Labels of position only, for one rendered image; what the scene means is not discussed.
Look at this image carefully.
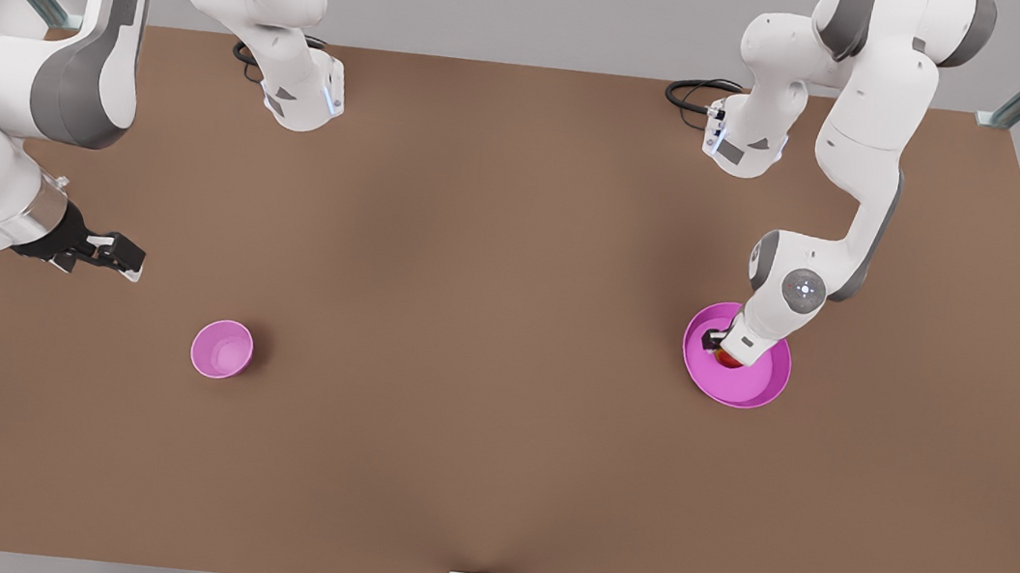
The pink plate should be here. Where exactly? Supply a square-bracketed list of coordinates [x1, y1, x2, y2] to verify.
[676, 297, 799, 415]

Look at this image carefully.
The pink bowl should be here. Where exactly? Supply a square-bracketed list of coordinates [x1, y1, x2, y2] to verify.
[187, 316, 257, 384]

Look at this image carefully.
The black cable loop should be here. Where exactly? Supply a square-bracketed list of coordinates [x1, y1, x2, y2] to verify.
[229, 26, 330, 92]
[661, 73, 747, 137]

